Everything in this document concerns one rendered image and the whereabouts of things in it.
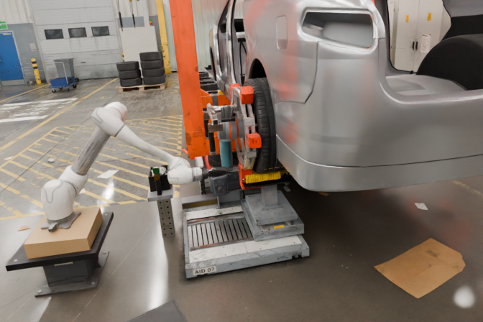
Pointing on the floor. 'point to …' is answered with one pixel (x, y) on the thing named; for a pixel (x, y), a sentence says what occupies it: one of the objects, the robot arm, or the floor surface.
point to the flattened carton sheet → (422, 267)
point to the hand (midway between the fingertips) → (232, 169)
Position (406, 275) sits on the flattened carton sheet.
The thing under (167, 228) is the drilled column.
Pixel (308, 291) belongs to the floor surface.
